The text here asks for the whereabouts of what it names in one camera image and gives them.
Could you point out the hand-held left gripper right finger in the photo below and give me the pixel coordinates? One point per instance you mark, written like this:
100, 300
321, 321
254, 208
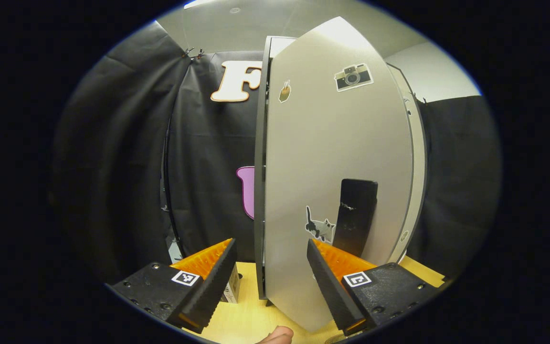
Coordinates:
334, 291

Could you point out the white cabinet door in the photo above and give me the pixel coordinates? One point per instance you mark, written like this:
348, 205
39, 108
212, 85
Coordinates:
303, 157
411, 215

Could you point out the ceiling light panel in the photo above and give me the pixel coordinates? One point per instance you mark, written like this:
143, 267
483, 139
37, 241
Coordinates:
198, 4

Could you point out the black backdrop cloth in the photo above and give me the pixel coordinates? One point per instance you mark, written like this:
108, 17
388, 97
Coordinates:
127, 167

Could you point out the black backdrop stand pole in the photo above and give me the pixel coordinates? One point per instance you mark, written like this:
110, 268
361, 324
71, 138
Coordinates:
163, 167

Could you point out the small white labelled box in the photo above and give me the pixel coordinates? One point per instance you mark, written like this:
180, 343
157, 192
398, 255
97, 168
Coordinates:
231, 291

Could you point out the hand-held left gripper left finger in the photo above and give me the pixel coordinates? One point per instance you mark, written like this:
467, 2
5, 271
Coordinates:
213, 286

